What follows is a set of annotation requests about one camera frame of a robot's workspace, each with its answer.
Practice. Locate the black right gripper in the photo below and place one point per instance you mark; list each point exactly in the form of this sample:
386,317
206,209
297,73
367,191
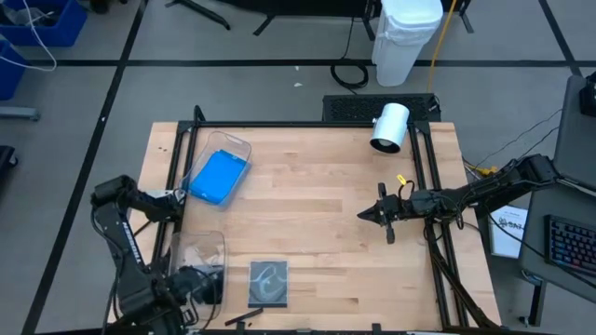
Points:
402,207

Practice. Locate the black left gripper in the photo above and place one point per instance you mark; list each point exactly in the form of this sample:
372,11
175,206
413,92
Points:
186,288

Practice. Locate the CD jewel case printed cover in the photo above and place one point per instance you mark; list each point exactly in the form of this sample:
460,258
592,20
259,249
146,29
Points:
215,288

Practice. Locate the clear plastic bin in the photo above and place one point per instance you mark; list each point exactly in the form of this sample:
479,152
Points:
200,246
219,139

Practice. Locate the grey CD jewel case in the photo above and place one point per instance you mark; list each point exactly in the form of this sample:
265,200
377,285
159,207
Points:
267,284

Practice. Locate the blue jewel case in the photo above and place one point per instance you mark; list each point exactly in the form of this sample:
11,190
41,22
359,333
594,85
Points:
219,174

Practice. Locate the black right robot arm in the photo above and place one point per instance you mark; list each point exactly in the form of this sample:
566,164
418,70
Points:
489,191

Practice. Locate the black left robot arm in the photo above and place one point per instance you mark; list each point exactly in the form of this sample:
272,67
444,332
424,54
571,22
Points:
125,237

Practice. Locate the black flat strip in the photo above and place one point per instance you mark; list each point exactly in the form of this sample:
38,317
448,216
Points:
244,317

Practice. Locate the white cylinder lamp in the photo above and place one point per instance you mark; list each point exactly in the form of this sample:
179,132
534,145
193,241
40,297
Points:
390,125

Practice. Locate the black perforated box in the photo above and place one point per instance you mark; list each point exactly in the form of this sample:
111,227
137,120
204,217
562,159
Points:
354,108

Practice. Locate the yellow plug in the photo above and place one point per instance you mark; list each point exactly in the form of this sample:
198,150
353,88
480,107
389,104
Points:
484,170

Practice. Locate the white printed paper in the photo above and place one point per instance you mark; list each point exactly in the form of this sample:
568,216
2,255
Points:
507,232

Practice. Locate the grey desk top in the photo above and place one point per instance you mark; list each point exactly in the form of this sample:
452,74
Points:
535,260

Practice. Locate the white trash bin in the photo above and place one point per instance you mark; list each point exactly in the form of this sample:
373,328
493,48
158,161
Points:
402,42

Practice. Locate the black desk leg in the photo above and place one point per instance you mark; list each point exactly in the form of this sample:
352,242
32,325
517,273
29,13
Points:
537,302

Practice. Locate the black keyboard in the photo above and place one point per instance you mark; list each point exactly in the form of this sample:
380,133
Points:
572,244

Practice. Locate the grey flat panel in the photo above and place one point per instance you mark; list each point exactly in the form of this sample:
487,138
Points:
575,139

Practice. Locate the black equipment stand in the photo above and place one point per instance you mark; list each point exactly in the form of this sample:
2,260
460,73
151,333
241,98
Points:
302,7

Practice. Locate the black floor object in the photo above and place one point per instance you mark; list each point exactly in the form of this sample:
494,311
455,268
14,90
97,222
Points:
5,160

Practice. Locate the grey metal bar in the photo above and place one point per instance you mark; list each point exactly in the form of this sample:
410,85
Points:
18,113

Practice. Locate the black round device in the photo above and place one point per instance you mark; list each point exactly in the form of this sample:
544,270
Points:
589,95

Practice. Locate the blue storage crate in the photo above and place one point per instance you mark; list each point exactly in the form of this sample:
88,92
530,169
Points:
9,74
65,32

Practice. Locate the black aluminium table frame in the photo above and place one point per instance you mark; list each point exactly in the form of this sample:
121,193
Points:
302,124

